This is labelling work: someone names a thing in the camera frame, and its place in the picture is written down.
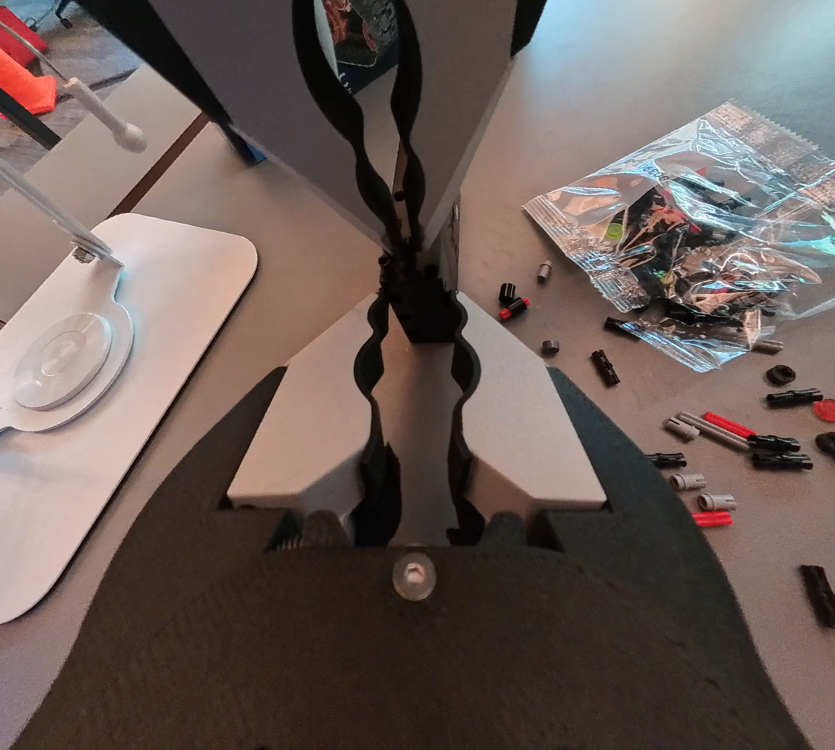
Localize long red axle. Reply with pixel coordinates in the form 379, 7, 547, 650
703, 412, 758, 436

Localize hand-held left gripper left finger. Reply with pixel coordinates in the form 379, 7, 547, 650
225, 295, 401, 546

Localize white book stand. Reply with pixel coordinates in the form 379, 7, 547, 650
0, 19, 258, 623

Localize red cone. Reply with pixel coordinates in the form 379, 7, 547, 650
0, 6, 50, 69

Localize group of black connector pins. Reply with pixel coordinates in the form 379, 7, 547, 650
590, 317, 835, 627

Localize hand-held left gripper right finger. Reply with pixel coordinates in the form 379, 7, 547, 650
447, 292, 609, 545

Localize long grey axle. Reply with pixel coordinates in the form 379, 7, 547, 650
678, 412, 751, 452

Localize blue robot kit box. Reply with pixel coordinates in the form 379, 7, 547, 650
313, 0, 400, 95

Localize clear plastic parts bag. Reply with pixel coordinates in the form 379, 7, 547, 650
524, 102, 835, 372

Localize orange cone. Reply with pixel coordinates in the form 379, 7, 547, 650
0, 48, 58, 116

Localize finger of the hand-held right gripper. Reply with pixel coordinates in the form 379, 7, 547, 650
88, 0, 392, 255
365, 0, 529, 251

